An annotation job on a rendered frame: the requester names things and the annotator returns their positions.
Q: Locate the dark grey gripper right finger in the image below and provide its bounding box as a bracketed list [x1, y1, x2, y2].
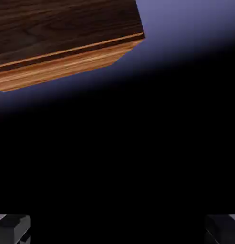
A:
[204, 214, 235, 244]

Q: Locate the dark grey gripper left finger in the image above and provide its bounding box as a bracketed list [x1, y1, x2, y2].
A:
[0, 214, 31, 244]

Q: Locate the wooden cabinet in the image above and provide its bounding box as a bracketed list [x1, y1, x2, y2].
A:
[0, 0, 146, 93]

